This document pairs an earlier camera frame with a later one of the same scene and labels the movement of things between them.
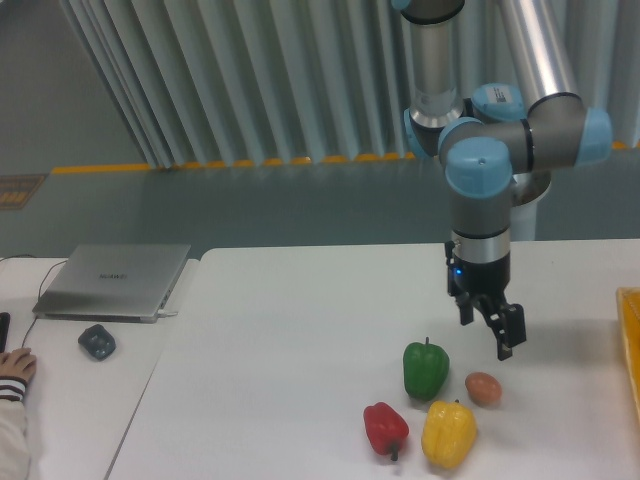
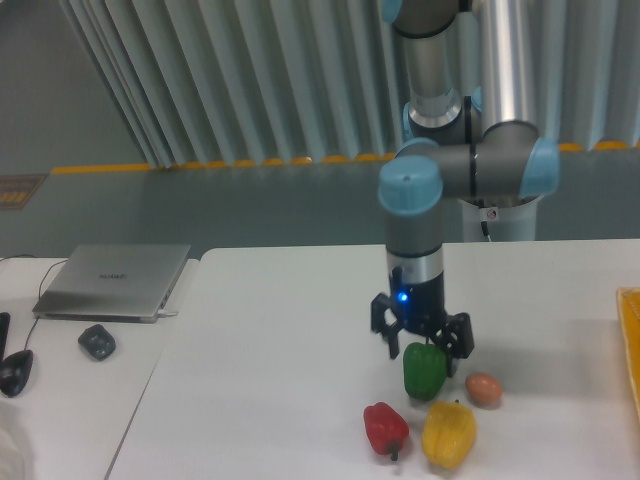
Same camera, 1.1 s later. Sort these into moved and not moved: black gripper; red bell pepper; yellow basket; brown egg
Moved: black gripper
Not moved: brown egg; red bell pepper; yellow basket
